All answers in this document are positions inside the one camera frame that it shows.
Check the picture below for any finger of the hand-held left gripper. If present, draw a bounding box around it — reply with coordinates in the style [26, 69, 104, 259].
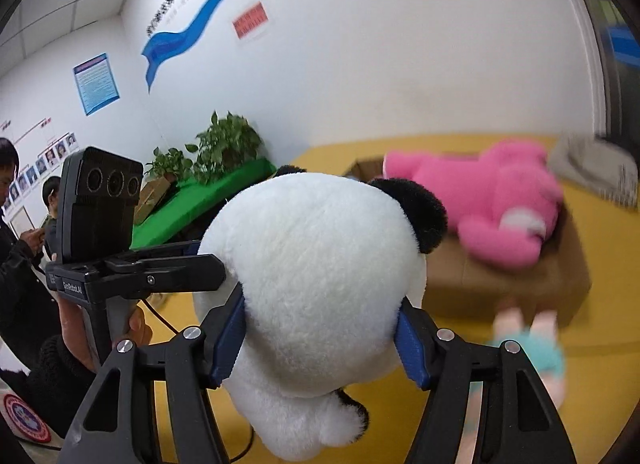
[150, 254, 227, 295]
[105, 240, 201, 269]

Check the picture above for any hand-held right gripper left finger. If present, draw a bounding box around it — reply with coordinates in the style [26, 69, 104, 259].
[59, 289, 247, 464]

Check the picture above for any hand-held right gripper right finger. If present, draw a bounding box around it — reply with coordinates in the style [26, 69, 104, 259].
[395, 296, 573, 464]

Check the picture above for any brown cardboard box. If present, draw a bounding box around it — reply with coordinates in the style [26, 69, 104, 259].
[342, 151, 592, 329]

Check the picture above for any white panda plush toy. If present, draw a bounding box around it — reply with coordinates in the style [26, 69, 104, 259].
[192, 165, 448, 456]

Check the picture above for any pink and teal plush toy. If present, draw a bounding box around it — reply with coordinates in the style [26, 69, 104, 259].
[465, 306, 569, 407]

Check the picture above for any person's left forearm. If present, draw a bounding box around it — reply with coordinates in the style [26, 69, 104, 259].
[27, 334, 106, 440]

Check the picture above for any person's left hand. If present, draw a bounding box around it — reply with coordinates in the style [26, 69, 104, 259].
[56, 289, 153, 374]

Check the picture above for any small cardboard carton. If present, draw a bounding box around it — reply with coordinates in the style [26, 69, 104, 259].
[134, 178, 173, 225]

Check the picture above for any green table cloth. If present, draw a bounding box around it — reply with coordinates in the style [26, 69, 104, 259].
[129, 158, 277, 251]

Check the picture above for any small green potted plant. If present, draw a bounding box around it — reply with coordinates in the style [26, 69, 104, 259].
[145, 146, 193, 179]

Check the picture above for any large green potted plant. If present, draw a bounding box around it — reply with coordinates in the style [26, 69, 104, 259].
[192, 111, 264, 185]

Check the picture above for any round red jacket patch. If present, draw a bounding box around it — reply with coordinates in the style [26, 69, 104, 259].
[0, 389, 53, 446]

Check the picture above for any grey cloth bag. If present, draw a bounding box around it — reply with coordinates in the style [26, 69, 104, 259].
[547, 134, 638, 207]

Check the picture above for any glass door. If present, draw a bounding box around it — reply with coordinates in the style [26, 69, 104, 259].
[575, 0, 640, 145]

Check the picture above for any blue door banner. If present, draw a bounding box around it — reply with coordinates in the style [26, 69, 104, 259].
[602, 26, 640, 69]

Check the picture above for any black cable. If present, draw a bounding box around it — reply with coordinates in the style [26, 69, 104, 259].
[144, 296, 257, 462]

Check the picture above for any row of wall photos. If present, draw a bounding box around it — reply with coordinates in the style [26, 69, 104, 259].
[0, 131, 81, 205]

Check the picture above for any blue wall notice poster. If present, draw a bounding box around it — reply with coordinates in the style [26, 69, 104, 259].
[72, 52, 122, 117]

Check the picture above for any blue ribbon wall decal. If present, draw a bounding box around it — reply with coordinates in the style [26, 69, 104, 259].
[141, 0, 351, 94]

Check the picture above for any red wall notice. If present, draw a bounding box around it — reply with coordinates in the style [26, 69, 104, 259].
[231, 1, 271, 42]

